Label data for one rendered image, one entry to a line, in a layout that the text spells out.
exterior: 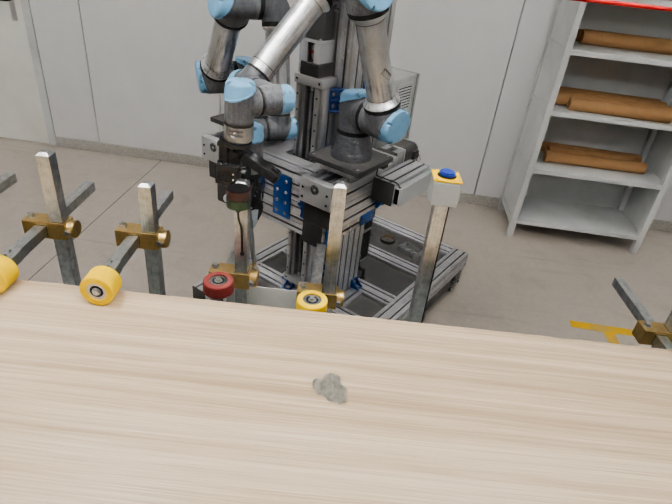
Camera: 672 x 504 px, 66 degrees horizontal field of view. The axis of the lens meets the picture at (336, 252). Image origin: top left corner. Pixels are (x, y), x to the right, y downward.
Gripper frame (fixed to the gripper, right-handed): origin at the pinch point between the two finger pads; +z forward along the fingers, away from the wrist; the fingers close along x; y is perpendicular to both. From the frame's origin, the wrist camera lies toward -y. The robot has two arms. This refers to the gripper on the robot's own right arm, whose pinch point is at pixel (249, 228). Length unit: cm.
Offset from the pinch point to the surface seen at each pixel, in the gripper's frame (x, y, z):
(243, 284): -4.9, -33.9, -1.2
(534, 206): -173, 195, 69
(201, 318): 0, -58, -7
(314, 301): -26, -47, -8
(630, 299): -124, -17, 1
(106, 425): 9, -90, -7
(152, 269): 20.9, -33.1, -2.4
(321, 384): -30, -76, -9
